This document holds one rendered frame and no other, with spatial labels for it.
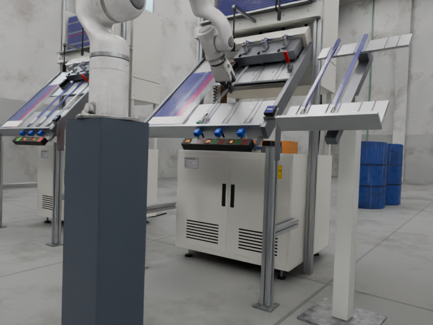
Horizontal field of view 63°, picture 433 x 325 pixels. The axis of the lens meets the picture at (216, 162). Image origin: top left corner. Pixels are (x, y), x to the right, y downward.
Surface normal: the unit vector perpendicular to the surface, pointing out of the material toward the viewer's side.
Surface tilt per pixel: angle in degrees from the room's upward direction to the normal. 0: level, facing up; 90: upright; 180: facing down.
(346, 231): 90
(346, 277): 90
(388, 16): 90
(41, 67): 90
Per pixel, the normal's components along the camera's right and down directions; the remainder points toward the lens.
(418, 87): -0.60, 0.00
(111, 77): 0.36, 0.04
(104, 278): 0.80, 0.04
